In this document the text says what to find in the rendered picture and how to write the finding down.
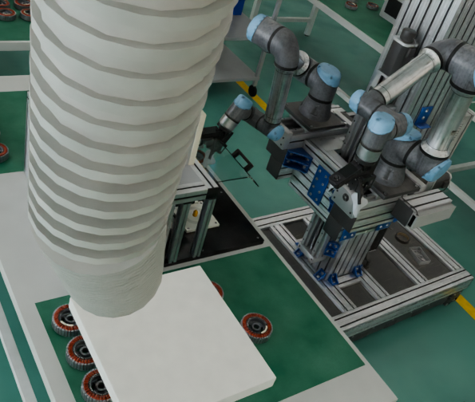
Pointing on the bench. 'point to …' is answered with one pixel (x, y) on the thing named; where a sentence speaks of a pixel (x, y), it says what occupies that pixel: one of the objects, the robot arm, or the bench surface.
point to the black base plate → (234, 228)
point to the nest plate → (196, 218)
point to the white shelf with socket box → (176, 346)
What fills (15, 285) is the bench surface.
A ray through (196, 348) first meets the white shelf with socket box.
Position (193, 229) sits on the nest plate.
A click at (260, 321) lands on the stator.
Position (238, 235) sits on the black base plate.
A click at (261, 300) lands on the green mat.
